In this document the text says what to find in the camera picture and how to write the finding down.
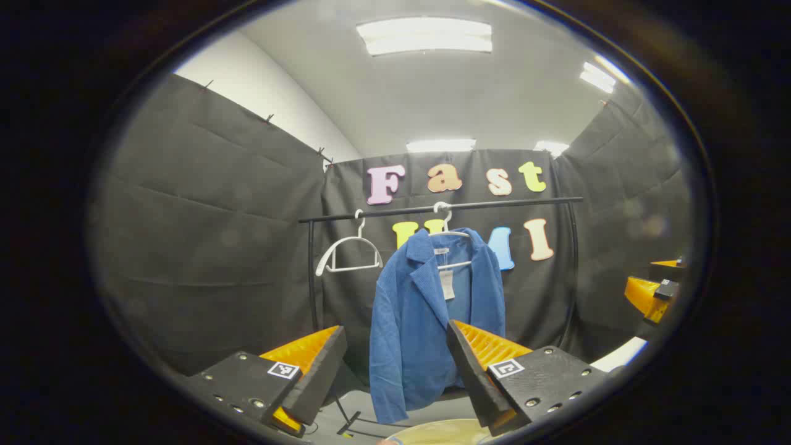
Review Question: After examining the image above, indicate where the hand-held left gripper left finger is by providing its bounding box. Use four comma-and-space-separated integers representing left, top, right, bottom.
182, 324, 348, 439

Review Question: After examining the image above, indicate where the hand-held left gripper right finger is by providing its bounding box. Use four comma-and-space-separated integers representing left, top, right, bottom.
446, 319, 612, 437

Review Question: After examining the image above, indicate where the cream laundry hamper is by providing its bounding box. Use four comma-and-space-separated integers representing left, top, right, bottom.
386, 418, 495, 445

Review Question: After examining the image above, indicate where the blue corduroy jacket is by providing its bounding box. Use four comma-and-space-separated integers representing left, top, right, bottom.
369, 227, 507, 425

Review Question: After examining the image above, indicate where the white jacket clothes hanger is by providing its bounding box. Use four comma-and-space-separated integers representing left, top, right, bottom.
429, 201, 473, 270

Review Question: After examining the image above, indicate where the white empty clothes hanger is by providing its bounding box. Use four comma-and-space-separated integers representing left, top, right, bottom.
315, 209, 384, 277

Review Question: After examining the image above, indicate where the black clothes rack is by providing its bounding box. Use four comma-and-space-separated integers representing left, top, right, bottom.
298, 197, 585, 436

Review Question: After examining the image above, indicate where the black backdrop cloth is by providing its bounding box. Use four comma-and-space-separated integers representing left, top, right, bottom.
90, 74, 693, 378

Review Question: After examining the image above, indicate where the large ceiling light panel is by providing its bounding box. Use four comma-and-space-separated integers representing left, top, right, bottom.
356, 17, 494, 57

